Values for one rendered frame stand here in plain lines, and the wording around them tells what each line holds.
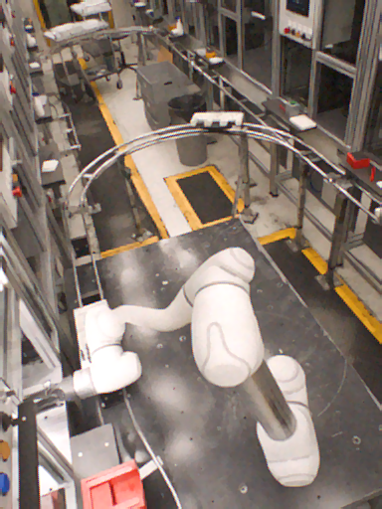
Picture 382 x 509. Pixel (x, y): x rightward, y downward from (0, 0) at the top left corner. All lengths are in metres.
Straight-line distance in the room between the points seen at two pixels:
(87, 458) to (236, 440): 0.53
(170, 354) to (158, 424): 0.30
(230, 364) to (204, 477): 0.79
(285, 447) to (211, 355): 0.54
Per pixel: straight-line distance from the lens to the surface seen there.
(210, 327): 0.84
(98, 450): 1.41
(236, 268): 0.92
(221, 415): 1.63
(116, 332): 1.37
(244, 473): 1.56
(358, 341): 2.69
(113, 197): 4.02
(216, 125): 3.10
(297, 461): 1.33
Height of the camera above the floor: 2.15
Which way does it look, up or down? 42 degrees down
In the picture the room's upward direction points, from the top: 9 degrees counter-clockwise
